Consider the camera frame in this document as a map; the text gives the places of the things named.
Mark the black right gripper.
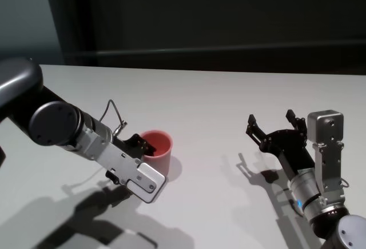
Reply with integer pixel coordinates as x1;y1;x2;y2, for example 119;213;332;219
245;109;315;177

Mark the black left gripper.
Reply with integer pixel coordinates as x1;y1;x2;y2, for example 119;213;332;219
113;133;157;160

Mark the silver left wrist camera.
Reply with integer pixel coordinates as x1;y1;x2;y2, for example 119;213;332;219
85;128;167;204

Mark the left wrist cable with plug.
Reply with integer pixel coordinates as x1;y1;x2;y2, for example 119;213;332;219
98;99;129;135

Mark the pink plastic cup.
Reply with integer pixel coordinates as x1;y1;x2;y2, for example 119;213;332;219
139;130;174;180

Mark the dark frame post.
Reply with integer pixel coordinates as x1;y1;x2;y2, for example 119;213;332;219
42;0;100;66

